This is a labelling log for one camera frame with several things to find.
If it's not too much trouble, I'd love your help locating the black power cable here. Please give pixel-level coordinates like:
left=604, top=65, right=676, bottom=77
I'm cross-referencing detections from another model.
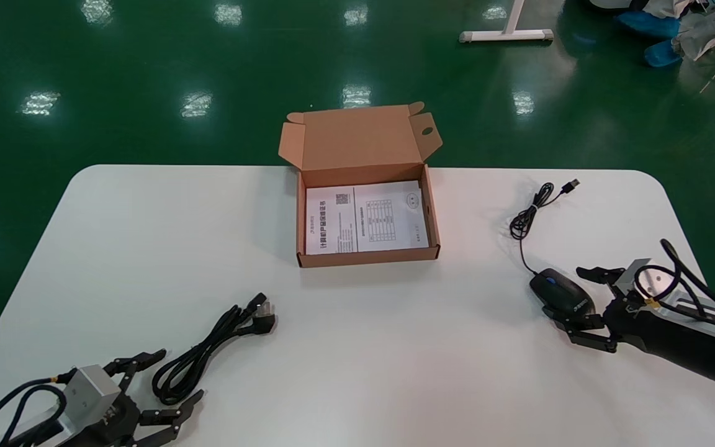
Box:
left=151, top=292, right=277, bottom=406

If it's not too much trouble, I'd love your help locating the brown cardboard storage box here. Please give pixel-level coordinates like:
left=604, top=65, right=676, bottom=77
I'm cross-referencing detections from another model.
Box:
left=278, top=101, right=444, bottom=268

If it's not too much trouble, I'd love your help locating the white metal table foot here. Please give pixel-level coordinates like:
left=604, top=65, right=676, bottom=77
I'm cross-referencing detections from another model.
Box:
left=459, top=0, right=554, bottom=43

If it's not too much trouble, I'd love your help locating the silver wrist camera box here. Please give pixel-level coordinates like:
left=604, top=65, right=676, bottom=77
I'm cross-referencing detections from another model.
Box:
left=619, top=258, right=684, bottom=306
left=58, top=365, right=124, bottom=432

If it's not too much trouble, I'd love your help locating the black wired computer mouse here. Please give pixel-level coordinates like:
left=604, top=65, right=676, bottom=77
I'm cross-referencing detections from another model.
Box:
left=509, top=179, right=596, bottom=318

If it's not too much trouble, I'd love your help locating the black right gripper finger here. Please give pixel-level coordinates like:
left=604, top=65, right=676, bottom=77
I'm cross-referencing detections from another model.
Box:
left=576, top=266, right=629, bottom=302
left=544, top=307, right=619, bottom=353

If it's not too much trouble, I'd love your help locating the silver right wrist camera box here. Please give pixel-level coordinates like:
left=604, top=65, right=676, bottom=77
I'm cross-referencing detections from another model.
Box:
left=619, top=258, right=684, bottom=306

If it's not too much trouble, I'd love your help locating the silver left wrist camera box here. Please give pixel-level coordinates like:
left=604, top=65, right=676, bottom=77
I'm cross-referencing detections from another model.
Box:
left=58, top=365, right=124, bottom=432

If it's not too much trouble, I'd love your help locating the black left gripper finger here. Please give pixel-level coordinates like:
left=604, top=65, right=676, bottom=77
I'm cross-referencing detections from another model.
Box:
left=125, top=389, right=205, bottom=447
left=104, top=349, right=167, bottom=392

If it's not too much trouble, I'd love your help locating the white printed instruction sheet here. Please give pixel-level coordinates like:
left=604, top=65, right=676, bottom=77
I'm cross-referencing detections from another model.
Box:
left=305, top=180, right=429, bottom=255

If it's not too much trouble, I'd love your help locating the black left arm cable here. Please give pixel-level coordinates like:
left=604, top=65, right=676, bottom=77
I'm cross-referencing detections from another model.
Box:
left=0, top=371, right=79, bottom=447

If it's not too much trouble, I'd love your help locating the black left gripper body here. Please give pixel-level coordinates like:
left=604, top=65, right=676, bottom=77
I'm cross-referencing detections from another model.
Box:
left=88, top=392, right=144, bottom=447

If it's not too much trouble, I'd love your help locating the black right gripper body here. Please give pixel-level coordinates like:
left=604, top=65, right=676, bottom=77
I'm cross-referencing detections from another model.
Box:
left=603, top=298, right=715, bottom=389

